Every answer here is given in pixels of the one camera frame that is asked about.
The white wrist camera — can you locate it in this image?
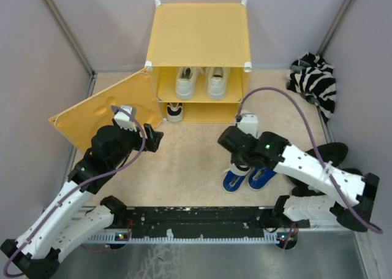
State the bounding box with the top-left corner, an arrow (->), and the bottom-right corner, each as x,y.
235,110 -> 260,138
113,105 -> 137,131

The blue canvas shoe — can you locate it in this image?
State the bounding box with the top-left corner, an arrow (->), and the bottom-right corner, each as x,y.
248,167 -> 276,191
222,169 -> 248,193

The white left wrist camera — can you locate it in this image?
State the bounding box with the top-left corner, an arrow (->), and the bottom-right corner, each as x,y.
113,105 -> 137,131

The black sneaker upper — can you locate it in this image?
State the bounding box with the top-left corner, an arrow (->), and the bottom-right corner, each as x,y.
317,142 -> 349,167

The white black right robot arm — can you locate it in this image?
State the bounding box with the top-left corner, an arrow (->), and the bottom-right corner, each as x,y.
217,126 -> 383,234

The black sneaker lower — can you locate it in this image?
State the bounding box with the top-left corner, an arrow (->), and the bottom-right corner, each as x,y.
290,167 -> 364,197

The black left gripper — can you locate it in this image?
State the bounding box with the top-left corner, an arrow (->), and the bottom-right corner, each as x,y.
108,117 -> 163,170

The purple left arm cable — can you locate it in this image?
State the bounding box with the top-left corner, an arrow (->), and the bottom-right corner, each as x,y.
2,105 -> 146,277

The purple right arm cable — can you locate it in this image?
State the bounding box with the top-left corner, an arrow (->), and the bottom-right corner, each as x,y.
236,87 -> 383,234

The white sneaker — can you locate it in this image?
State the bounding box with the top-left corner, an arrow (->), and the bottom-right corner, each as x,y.
175,66 -> 204,100
206,67 -> 231,100

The black white canvas shoe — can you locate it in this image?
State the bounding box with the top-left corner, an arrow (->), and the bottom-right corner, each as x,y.
229,163 -> 252,177
167,102 -> 184,123

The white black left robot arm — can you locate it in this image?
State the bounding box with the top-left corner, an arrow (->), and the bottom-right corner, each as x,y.
1,124 -> 164,278

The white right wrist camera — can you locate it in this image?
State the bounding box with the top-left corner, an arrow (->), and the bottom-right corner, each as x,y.
235,110 -> 260,138

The yellow cabinet door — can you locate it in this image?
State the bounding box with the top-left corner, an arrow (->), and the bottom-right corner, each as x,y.
48,68 -> 162,153

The black sneaker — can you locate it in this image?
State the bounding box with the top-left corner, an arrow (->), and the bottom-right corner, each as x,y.
290,167 -> 364,197
317,142 -> 349,167

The black white striped cloth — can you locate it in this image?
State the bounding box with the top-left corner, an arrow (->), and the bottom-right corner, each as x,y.
286,52 -> 337,123

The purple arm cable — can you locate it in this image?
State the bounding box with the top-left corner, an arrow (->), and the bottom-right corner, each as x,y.
236,87 -> 383,234
2,105 -> 146,277

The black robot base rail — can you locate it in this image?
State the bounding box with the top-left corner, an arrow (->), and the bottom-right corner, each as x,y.
87,207 -> 310,248

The yellow plastic shoe cabinet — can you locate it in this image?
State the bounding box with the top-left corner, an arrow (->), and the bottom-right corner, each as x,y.
145,0 -> 252,123

